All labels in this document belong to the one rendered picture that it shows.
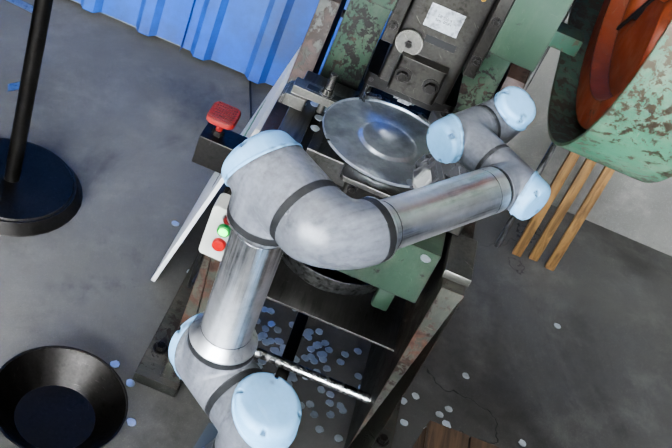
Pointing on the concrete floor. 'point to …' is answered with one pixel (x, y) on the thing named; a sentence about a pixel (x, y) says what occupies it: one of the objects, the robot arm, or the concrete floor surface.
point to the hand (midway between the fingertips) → (418, 182)
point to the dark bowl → (60, 399)
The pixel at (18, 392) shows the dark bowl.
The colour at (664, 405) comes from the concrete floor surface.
